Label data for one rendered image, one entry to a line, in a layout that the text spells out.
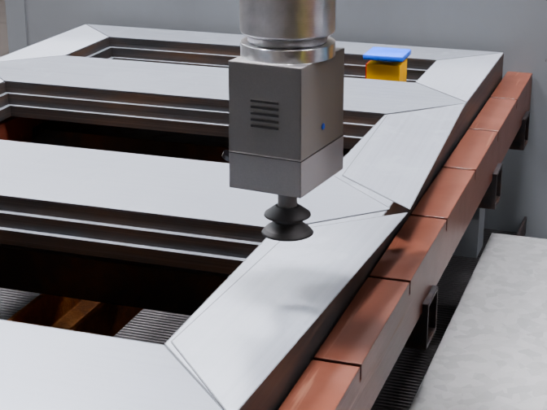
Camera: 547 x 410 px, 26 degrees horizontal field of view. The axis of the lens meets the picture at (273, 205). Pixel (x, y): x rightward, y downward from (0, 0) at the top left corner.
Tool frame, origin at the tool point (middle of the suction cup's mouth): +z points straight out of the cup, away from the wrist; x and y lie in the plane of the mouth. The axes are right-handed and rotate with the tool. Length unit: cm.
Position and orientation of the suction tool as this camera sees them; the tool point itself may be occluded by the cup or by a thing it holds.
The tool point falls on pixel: (287, 232)
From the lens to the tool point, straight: 98.6
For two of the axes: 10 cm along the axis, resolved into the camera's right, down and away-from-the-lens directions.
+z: 0.0, 9.4, 3.3
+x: 9.0, 1.5, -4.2
